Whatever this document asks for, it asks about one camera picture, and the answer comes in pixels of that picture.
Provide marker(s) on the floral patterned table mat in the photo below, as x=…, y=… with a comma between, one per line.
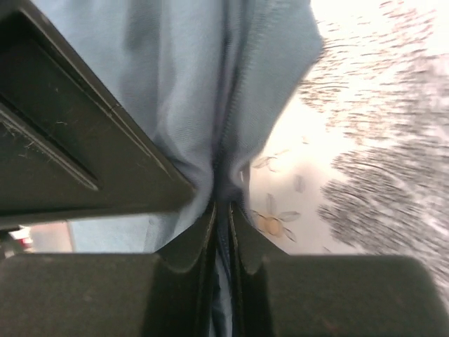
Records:
x=358, y=160

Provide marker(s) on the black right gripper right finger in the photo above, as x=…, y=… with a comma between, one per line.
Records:
x=276, y=294

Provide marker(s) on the blue grey t shirt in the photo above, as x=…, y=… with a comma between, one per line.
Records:
x=206, y=81

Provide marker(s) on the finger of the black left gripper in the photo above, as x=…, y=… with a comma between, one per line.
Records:
x=68, y=149

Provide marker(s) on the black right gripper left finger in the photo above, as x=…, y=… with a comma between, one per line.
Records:
x=166, y=293

